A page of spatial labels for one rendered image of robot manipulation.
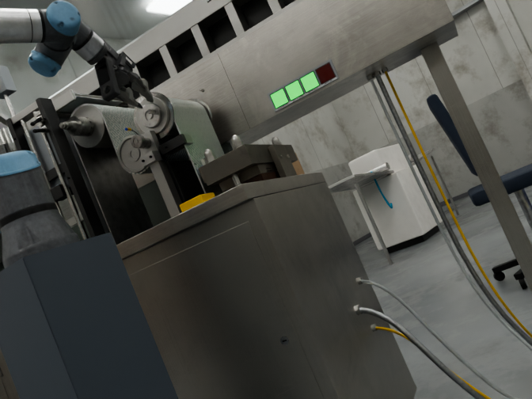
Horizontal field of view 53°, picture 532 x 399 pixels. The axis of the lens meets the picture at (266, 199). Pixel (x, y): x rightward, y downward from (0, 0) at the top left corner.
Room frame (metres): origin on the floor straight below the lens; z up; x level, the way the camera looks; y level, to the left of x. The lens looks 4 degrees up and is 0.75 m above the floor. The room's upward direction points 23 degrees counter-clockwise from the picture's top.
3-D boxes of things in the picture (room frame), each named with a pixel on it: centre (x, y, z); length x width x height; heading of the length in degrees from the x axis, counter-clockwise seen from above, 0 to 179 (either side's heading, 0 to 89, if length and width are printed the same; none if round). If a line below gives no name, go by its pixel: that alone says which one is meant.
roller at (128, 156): (1.80, 0.28, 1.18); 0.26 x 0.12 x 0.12; 157
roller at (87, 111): (1.86, 0.40, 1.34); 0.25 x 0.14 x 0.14; 157
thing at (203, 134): (1.73, 0.12, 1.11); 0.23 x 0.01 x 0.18; 157
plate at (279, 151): (1.70, -0.10, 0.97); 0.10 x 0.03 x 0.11; 157
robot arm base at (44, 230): (1.09, 0.46, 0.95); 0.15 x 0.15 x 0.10
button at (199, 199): (1.37, 0.16, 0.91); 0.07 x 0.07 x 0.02; 67
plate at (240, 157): (1.72, -0.01, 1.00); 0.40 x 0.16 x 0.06; 157
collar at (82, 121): (1.72, 0.46, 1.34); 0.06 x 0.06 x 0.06; 67
